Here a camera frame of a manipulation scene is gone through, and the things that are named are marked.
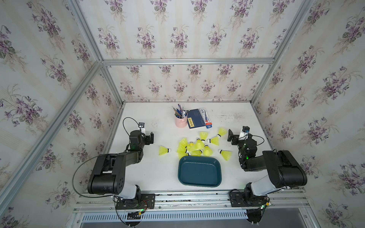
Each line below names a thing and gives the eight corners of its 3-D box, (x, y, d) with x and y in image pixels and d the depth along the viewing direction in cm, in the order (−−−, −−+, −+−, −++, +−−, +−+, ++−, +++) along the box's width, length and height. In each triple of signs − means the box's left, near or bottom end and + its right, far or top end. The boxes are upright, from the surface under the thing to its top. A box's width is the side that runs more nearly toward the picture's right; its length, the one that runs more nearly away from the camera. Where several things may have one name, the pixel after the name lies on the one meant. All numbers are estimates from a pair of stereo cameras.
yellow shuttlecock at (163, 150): (158, 155, 91) (158, 153, 88) (159, 147, 94) (159, 145, 92) (170, 155, 91) (170, 153, 88) (171, 148, 94) (170, 145, 92)
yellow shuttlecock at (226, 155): (219, 160, 89) (220, 159, 87) (217, 150, 93) (218, 149, 92) (232, 160, 89) (233, 159, 87) (230, 150, 93) (231, 149, 92)
